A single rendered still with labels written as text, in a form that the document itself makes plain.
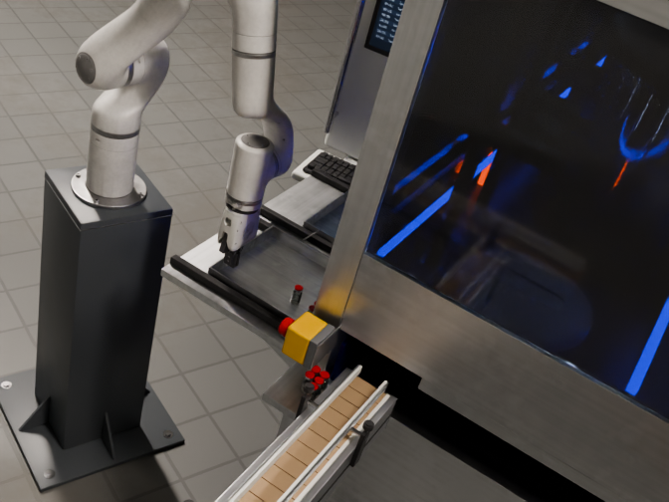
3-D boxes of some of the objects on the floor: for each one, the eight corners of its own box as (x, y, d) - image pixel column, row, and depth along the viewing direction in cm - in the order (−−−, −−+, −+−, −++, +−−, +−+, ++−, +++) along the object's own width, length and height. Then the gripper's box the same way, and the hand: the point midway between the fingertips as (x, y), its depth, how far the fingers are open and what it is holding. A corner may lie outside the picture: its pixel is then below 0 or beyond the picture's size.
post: (262, 587, 234) (550, -279, 114) (250, 602, 229) (536, -283, 110) (244, 573, 236) (507, -292, 116) (231, 588, 231) (492, -297, 112)
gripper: (249, 181, 195) (236, 244, 205) (209, 204, 183) (197, 270, 193) (276, 195, 192) (261, 258, 203) (236, 219, 181) (223, 285, 191)
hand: (231, 257), depth 197 cm, fingers closed, pressing on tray
